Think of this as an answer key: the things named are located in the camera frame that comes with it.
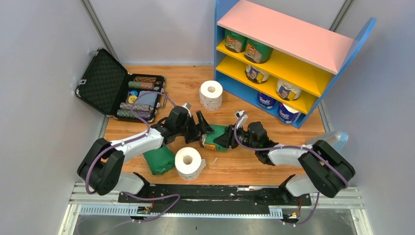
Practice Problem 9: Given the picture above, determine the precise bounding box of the white paper towel roll front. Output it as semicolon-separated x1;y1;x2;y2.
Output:
175;147;206;181

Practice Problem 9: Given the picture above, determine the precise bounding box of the yellow big blind button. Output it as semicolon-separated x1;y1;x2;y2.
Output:
127;95;137;104

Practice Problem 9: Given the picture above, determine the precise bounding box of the blue playing card deck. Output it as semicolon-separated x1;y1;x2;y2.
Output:
136;91;158;107

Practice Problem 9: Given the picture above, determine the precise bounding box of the plain green roll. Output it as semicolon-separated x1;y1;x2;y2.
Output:
225;29;247;53

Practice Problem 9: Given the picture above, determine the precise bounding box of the cream roll blue picture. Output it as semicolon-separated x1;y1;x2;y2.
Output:
245;65;270;84

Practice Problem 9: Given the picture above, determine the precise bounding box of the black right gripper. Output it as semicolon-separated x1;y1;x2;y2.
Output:
213;123;258;151

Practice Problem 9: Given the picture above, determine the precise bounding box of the plain white paper towel roll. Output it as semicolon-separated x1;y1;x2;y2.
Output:
199;80;223;111

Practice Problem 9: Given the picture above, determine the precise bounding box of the blue shelf with coloured boards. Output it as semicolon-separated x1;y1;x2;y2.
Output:
214;0;376;128

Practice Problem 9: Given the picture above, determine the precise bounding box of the cream roll brown band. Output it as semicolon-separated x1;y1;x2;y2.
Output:
276;79;302;101

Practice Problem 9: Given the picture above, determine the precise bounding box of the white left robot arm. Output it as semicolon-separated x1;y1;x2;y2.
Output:
77;106;214;202

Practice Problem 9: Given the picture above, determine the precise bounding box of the blue Tempo tissue pack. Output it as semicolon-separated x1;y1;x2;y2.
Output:
256;92;277;110

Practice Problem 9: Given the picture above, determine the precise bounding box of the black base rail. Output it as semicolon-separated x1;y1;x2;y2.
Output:
117;175;312;217

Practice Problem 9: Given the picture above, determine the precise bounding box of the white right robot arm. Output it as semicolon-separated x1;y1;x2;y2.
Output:
205;122;356;205

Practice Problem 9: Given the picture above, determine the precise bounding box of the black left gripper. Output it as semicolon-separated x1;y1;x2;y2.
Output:
175;111;214;144

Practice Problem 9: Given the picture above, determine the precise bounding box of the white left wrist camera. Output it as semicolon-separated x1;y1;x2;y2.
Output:
182;103;191;116

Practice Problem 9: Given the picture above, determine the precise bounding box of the clear plastic bag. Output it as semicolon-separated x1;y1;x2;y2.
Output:
305;131;349;153

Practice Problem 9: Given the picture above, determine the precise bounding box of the blue small blind button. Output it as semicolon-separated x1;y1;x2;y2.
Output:
128;91;138;96

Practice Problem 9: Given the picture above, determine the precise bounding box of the black poker chip case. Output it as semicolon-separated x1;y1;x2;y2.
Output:
74;48;167;123

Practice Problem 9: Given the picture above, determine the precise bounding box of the green roll brown band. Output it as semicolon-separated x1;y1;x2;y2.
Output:
199;124;238;152

